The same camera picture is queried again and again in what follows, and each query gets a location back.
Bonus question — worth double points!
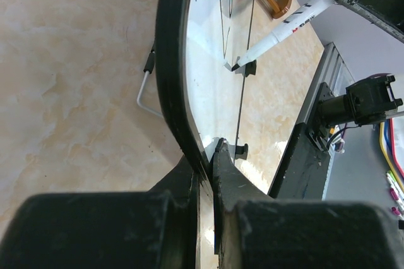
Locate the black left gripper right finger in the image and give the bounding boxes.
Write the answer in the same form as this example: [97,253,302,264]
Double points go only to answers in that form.
[211,138,403,268]

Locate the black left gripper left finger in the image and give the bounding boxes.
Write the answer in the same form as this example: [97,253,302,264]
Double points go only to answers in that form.
[1,158,199,268]

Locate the black white marker pen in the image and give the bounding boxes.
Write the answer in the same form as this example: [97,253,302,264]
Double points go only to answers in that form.
[231,0,336,71]

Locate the white whiteboard black frame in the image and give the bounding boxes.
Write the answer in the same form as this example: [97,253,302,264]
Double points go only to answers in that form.
[153,0,254,196]

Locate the spare whiteboards coloured frames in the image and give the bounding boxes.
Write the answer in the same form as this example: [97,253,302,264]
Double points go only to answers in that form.
[379,116,403,190]

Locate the coloured marker pens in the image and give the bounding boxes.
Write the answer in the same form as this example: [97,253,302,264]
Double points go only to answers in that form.
[386,172,403,220]

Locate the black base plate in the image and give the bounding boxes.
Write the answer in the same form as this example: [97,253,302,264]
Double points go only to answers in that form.
[268,83,333,200]

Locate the aluminium frame rail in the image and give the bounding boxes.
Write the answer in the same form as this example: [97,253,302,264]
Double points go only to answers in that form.
[296,42,355,124]

